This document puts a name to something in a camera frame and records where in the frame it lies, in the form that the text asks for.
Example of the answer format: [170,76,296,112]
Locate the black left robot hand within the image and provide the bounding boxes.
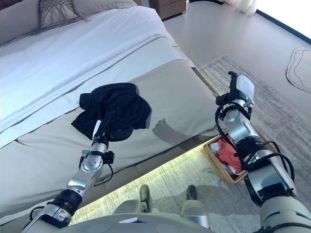
[91,118,134,147]

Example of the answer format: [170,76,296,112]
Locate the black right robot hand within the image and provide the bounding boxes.
[215,71,255,107]

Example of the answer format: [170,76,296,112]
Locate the black garment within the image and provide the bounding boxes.
[71,82,153,142]

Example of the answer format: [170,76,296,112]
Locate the white garment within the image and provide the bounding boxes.
[209,142,246,176]

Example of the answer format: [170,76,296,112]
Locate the red garment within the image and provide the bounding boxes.
[215,137,243,172]

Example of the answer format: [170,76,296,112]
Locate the beige upholstered bed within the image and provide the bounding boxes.
[0,0,225,220]

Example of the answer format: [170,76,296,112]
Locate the wicker laundry basket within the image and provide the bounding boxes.
[203,126,280,183]

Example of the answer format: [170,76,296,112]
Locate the grey striped rug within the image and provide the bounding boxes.
[68,54,311,233]

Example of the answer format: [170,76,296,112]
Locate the cream oval rug dark outline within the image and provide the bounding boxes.
[285,47,311,95]

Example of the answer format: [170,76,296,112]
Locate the silver left robot leg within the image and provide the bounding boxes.
[112,184,153,216]

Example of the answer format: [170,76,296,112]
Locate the silver robot leg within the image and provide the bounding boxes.
[180,184,211,229]
[112,184,153,216]

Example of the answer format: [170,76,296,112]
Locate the white curtain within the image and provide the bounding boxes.
[223,0,259,17]

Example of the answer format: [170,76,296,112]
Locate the white duvet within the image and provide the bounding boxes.
[0,6,176,149]

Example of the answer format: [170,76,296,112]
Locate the brown wooden nightstand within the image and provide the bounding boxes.
[148,0,187,20]

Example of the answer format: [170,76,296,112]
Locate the silver right robot leg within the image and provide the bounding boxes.
[180,184,211,229]

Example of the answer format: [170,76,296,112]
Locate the plain beige pillow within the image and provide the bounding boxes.
[72,0,138,22]

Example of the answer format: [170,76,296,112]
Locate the woven fringed pillow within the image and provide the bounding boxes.
[37,0,91,32]

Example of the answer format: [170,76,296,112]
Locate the grey pillow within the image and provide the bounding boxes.
[0,2,41,46]

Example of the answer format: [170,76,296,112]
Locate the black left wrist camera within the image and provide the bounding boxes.
[104,150,115,164]

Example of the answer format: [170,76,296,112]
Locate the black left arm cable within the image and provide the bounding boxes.
[29,162,115,226]

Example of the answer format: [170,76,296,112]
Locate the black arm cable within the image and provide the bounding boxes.
[29,162,115,226]
[215,97,296,190]

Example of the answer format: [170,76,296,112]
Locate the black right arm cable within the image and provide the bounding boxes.
[215,97,296,190]

